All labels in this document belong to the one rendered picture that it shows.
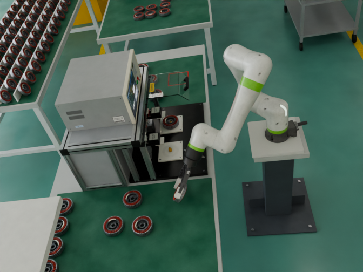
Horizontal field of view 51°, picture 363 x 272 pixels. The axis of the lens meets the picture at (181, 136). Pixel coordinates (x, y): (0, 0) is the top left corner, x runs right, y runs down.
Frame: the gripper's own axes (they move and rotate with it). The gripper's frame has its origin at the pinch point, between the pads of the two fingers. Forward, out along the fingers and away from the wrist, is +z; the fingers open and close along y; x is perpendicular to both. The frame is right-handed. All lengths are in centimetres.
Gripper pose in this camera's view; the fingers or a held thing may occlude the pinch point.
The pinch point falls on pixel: (177, 190)
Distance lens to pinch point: 210.4
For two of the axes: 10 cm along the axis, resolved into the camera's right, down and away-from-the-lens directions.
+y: -0.4, -2.8, 9.6
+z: -3.7, 8.9, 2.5
